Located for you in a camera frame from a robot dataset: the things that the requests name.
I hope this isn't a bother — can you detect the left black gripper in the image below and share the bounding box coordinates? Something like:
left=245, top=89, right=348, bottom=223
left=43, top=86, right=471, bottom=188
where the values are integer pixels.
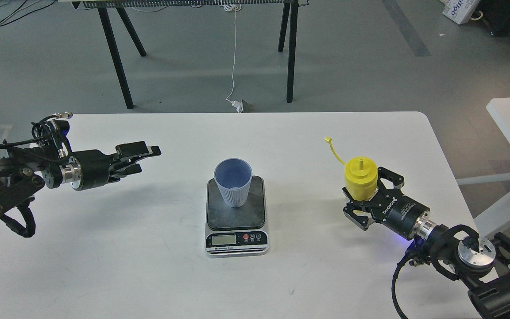
left=73, top=141, right=162, bottom=191

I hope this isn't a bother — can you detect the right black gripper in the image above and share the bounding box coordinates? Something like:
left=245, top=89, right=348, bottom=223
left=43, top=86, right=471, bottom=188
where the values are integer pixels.
left=342, top=166, right=430, bottom=240

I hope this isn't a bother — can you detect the yellow squeeze bottle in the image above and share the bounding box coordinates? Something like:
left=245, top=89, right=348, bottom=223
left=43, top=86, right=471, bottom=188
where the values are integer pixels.
left=324, top=136, right=379, bottom=201

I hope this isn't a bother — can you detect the blue plastic cup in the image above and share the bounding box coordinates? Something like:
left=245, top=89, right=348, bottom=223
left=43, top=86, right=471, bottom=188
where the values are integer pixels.
left=214, top=158, right=253, bottom=208

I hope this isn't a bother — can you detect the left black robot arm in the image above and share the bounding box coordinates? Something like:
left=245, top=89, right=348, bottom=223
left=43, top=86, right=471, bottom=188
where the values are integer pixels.
left=0, top=112, right=162, bottom=238

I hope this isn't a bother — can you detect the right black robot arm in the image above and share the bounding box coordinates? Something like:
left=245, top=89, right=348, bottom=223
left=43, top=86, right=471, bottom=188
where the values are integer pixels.
left=343, top=161, right=510, bottom=319

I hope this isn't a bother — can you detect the digital kitchen scale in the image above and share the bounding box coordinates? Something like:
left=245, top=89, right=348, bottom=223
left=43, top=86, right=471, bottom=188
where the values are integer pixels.
left=205, top=176, right=270, bottom=258

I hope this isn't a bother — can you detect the white power adapter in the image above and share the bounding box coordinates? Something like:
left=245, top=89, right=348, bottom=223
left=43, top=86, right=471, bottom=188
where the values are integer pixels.
left=231, top=100, right=243, bottom=113

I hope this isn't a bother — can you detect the white cardboard box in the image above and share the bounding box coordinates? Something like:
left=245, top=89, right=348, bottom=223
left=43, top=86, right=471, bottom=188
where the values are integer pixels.
left=442, top=0, right=483, bottom=25

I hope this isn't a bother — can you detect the black trestle table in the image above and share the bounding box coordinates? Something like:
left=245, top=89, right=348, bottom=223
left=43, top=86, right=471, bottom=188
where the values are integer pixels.
left=58, top=0, right=310, bottom=109

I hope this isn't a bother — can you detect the white hanging cable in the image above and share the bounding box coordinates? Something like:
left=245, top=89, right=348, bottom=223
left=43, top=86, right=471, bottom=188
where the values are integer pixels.
left=224, top=4, right=243, bottom=105

